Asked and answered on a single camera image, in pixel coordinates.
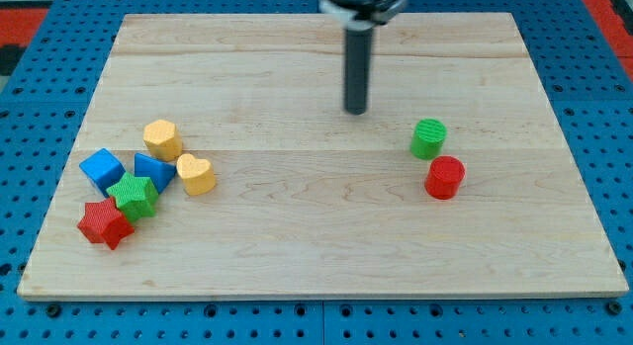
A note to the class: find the blue cube block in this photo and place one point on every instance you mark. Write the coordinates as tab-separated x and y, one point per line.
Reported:
103	169

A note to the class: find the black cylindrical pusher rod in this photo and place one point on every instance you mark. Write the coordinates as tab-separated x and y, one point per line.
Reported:
357	69

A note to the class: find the blue triangle block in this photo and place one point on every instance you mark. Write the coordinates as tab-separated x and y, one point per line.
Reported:
161	173

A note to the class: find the green star block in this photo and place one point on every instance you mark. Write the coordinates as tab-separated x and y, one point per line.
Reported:
134	196

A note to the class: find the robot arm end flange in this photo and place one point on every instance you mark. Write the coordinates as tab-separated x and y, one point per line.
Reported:
362	15

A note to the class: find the red cylinder block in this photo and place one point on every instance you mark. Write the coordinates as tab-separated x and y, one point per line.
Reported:
444	177

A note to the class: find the red star block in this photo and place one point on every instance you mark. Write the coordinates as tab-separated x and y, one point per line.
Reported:
103	222

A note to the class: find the yellow hexagon block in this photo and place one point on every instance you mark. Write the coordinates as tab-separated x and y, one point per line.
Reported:
163	140

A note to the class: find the green cylinder block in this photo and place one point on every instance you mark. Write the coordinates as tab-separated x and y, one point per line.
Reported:
427	139

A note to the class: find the wooden board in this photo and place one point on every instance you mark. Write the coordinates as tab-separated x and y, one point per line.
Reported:
315	204

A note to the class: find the yellow heart block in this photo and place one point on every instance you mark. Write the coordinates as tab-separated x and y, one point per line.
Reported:
197	174

